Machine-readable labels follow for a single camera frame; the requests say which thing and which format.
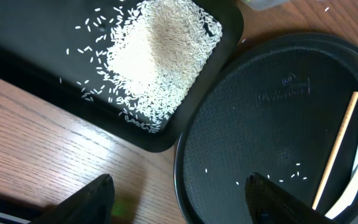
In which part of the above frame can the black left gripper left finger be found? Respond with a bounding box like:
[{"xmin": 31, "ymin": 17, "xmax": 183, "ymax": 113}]
[{"xmin": 30, "ymin": 174, "xmax": 115, "ymax": 224}]

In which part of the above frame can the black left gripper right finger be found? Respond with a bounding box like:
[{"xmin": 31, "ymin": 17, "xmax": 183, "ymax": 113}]
[{"xmin": 245, "ymin": 172, "xmax": 334, "ymax": 224}]

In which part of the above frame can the wooden chopstick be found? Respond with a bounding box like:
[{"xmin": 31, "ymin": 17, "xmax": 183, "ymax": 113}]
[{"xmin": 312, "ymin": 91, "xmax": 358, "ymax": 210}]

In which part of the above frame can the black square waste bin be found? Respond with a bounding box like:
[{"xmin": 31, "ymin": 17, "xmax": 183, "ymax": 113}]
[{"xmin": 0, "ymin": 0, "xmax": 244, "ymax": 152}]

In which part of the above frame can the clear plastic waste bin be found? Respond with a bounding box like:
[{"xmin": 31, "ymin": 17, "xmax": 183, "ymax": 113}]
[{"xmin": 241, "ymin": 0, "xmax": 289, "ymax": 11}]

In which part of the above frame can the round black tray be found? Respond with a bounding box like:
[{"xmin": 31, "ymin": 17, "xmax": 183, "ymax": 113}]
[{"xmin": 174, "ymin": 34, "xmax": 358, "ymax": 223}]

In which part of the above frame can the white rice heap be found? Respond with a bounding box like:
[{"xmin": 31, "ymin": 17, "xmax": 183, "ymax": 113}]
[{"xmin": 57, "ymin": 0, "xmax": 224, "ymax": 134}]

